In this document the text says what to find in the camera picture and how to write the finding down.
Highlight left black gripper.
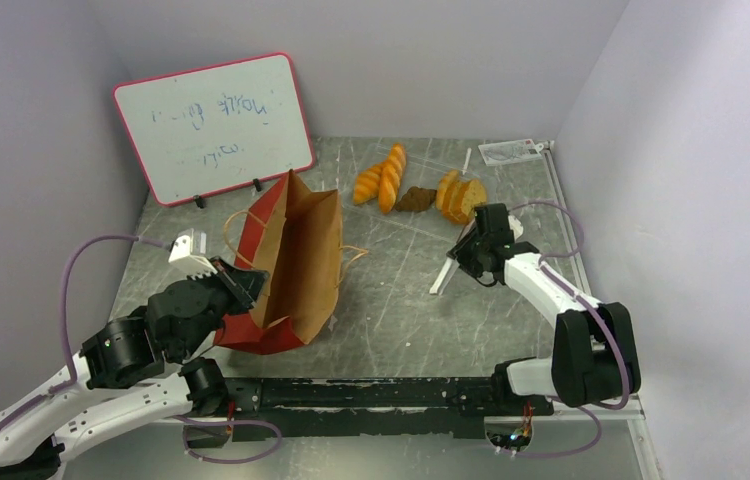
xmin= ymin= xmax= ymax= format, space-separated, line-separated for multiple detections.
xmin=178 ymin=253 xmax=271 ymax=358

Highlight white handled metal tongs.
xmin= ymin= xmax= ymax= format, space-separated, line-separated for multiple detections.
xmin=429 ymin=220 xmax=475 ymax=296

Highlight yellow bread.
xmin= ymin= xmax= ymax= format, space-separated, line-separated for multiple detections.
xmin=435 ymin=169 xmax=460 ymax=210

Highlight round brown bread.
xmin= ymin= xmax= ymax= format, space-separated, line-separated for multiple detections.
xmin=394 ymin=186 xmax=437 ymax=212

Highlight long orange baguette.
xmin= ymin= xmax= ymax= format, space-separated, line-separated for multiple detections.
xmin=378 ymin=143 xmax=407 ymax=214

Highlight small striped orange croissant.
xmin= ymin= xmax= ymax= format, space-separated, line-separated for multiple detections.
xmin=352 ymin=163 xmax=384 ymax=205

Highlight red paper bag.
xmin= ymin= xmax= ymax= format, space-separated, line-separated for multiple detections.
xmin=214 ymin=171 xmax=349 ymax=355

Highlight round sliced bread piece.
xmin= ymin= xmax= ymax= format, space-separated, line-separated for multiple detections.
xmin=441 ymin=179 xmax=469 ymax=225

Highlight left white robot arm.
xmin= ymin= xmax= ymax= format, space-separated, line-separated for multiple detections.
xmin=0 ymin=257 xmax=270 ymax=479

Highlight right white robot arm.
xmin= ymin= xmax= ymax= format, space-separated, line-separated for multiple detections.
xmin=448 ymin=203 xmax=641 ymax=414

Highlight small white card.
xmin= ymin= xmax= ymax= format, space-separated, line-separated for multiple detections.
xmin=479 ymin=139 xmax=545 ymax=166

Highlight white marker pen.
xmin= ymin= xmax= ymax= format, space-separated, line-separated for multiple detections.
xmin=461 ymin=148 xmax=472 ymax=174

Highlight red framed whiteboard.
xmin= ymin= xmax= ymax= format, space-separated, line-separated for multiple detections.
xmin=112 ymin=52 xmax=315 ymax=206

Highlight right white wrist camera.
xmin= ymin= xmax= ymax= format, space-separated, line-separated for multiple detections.
xmin=508 ymin=215 xmax=524 ymax=240

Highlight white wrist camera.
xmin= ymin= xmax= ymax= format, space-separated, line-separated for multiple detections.
xmin=168 ymin=228 xmax=216 ymax=278
xmin=508 ymin=215 xmax=524 ymax=240

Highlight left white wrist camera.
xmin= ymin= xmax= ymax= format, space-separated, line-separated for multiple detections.
xmin=168 ymin=228 xmax=216 ymax=278

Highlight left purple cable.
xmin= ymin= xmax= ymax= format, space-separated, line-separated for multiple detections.
xmin=0 ymin=234 xmax=284 ymax=475

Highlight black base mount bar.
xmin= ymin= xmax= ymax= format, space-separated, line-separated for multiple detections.
xmin=188 ymin=374 xmax=554 ymax=442

